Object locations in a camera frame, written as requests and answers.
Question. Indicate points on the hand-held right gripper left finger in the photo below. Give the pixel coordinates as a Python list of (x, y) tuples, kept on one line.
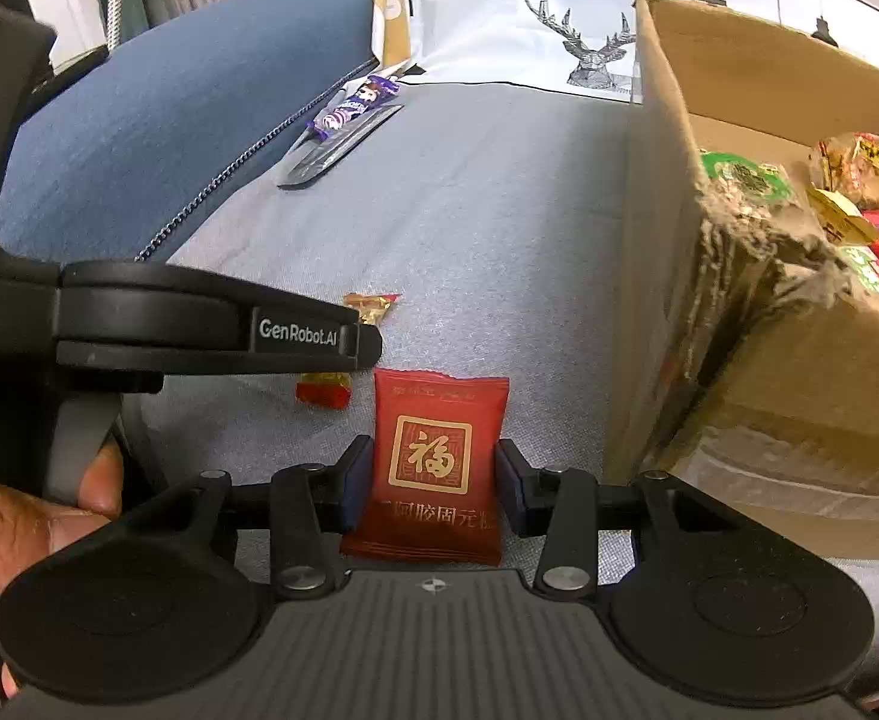
[(357, 480)]

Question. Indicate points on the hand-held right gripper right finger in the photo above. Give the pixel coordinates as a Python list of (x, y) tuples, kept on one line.
[(510, 487)]

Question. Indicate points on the red packet with gold square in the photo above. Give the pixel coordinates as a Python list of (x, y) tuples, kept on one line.
[(424, 450)]

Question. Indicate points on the small red snack stick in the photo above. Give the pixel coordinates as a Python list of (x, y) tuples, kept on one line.
[(323, 390)]

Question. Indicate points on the cardboard box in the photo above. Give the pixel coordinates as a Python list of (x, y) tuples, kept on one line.
[(679, 202)]

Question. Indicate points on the round peanut cake packet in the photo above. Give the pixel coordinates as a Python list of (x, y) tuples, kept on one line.
[(747, 176)]

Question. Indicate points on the rice cracker bag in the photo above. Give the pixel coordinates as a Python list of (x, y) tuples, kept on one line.
[(859, 165)]

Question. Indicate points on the person's left hand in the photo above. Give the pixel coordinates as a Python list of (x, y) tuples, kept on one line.
[(4, 540)]

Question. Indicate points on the small gold wrapped candy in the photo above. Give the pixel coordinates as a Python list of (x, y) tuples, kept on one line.
[(375, 306)]

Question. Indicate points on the dark silver snack packet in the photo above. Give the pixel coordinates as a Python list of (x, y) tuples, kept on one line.
[(327, 154)]

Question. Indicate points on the purple snack packet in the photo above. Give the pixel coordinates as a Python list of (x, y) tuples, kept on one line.
[(353, 109)]

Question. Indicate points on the white ball snack packet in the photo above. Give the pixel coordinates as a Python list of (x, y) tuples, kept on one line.
[(867, 270)]

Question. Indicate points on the deer print pillow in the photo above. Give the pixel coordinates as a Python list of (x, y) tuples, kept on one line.
[(484, 15)]

